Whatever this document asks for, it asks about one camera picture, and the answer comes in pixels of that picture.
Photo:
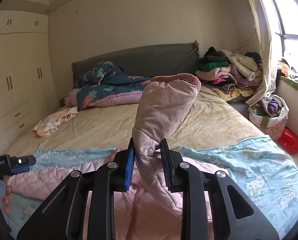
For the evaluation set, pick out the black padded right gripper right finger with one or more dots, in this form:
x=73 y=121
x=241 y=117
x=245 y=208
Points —
x=167 y=164

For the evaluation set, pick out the pink quilted jacket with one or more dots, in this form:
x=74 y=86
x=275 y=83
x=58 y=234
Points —
x=82 y=205

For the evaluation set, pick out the beige curtain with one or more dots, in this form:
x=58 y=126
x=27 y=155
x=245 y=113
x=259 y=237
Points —
x=267 y=27

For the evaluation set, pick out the dark grey headboard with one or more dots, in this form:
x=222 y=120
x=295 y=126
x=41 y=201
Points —
x=149 y=61

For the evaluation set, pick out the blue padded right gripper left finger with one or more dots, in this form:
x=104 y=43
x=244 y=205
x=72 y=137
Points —
x=129 y=167

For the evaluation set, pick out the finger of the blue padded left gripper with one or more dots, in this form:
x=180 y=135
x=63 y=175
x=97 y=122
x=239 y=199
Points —
x=19 y=170

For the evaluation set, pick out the clothes on window sill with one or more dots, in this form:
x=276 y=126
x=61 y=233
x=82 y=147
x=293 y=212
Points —
x=287 y=74

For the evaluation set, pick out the person's left hand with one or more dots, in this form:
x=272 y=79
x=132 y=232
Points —
x=7 y=199

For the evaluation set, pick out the peach white small cloth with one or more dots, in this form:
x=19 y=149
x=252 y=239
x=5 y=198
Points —
x=51 y=123

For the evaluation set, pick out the red plastic container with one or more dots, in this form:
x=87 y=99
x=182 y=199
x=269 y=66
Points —
x=289 y=141

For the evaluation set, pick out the cream built-in wardrobe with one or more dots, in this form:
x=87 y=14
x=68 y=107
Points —
x=27 y=90

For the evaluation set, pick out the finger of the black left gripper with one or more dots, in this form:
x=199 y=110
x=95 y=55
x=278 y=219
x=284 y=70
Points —
x=28 y=160

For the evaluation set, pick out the pile of mixed clothes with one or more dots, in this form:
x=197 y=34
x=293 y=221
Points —
x=233 y=77

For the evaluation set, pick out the bed with beige sheet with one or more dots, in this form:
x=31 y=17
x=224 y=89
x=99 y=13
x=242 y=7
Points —
x=210 y=123

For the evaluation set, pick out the light blue cartoon blanket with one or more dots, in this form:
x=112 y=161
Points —
x=258 y=166

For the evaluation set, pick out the dark floral purple quilt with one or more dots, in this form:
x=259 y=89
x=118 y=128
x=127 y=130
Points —
x=105 y=85

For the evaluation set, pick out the floral bag of clothes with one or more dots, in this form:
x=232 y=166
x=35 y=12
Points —
x=270 y=115

